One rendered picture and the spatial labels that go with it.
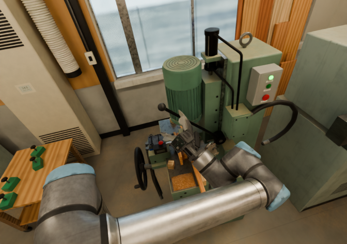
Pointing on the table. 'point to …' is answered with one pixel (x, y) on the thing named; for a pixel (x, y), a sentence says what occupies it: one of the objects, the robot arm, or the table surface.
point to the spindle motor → (184, 86)
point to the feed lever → (218, 136)
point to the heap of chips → (183, 181)
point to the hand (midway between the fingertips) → (169, 121)
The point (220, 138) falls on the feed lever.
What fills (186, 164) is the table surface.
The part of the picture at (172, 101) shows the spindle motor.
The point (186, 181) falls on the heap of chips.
